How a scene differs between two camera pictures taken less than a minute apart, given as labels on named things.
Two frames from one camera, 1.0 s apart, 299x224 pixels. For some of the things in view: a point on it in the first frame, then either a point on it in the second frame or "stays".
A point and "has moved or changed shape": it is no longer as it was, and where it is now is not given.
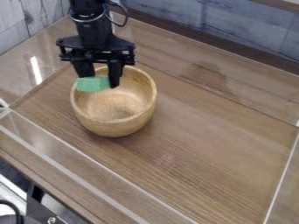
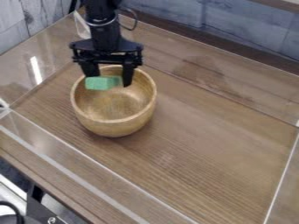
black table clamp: (37, 213) stays
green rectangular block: (94, 84) has moved or changed shape
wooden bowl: (112, 112) stays
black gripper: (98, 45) to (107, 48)
